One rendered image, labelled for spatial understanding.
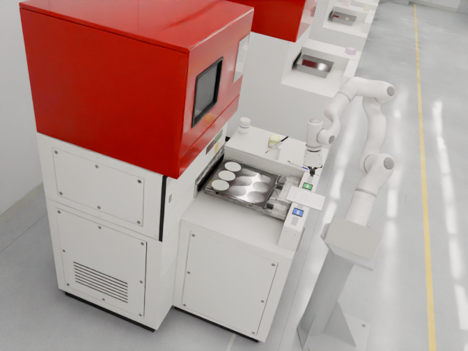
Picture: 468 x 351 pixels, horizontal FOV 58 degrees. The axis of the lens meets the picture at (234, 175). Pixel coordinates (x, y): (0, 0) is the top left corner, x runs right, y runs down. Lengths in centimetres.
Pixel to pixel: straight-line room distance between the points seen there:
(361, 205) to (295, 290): 107
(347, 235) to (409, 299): 132
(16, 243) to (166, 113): 198
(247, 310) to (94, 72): 156
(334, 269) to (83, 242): 141
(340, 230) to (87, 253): 140
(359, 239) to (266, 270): 51
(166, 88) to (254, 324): 155
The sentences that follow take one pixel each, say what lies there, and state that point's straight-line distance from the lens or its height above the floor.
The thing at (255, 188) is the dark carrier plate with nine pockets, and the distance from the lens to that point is 244.
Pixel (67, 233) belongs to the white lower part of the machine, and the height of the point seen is 62.
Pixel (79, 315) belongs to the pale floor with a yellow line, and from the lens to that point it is 292.
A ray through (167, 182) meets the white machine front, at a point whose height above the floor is 119.
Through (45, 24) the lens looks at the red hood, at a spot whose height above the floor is 176.
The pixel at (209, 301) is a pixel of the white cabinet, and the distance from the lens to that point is 264.
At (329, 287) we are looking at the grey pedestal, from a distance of 259.
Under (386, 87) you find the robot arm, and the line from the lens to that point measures 242.
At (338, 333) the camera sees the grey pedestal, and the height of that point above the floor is 7.
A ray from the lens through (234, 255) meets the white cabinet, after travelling 229.
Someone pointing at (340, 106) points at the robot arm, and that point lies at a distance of 234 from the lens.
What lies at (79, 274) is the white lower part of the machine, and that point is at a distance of 272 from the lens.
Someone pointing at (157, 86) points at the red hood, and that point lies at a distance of 170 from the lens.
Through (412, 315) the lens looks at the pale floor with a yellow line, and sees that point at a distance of 341.
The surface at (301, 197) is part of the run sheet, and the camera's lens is 236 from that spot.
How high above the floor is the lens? 234
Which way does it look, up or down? 35 degrees down
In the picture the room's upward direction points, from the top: 10 degrees clockwise
